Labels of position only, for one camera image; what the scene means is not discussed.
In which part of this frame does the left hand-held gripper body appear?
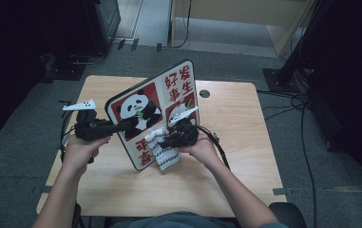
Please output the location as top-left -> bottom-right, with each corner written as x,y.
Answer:
62,99 -> 116,143

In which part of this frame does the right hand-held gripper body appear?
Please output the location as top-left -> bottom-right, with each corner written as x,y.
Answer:
168,106 -> 200,148

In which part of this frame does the white diamond-patterned cloth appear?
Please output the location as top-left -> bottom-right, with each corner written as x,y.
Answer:
143,127 -> 181,172

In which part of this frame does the panda picture board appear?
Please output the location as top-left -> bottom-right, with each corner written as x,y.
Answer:
105,59 -> 201,172

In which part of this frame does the person's right hand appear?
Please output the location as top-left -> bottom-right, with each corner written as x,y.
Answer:
178,130 -> 221,166

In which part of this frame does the person's left hand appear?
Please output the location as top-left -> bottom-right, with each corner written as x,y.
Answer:
62,134 -> 112,175

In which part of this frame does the black stand base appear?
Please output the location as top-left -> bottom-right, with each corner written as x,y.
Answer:
261,67 -> 300,95
43,52 -> 106,82

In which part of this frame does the person's grey-blue clothing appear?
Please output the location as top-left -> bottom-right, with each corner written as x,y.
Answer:
111,211 -> 243,228

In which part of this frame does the black office chair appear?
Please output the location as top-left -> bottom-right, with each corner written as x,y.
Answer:
71,202 -> 84,228

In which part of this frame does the dark cabinet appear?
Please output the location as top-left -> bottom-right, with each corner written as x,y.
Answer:
83,0 -> 122,55

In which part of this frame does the light wooden furniture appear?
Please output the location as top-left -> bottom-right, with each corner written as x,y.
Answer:
168,0 -> 316,59

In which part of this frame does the black chair armrest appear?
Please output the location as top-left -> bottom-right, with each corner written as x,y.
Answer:
268,201 -> 308,228

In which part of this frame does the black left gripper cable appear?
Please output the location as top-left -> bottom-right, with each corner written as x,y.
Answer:
59,108 -> 76,163

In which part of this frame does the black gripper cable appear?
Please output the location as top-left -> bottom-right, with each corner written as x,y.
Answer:
197,124 -> 231,171
59,108 -> 76,163

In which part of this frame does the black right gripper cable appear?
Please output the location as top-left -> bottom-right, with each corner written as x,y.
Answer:
197,124 -> 231,171

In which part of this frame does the black floor cable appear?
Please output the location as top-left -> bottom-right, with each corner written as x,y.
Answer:
257,89 -> 318,228

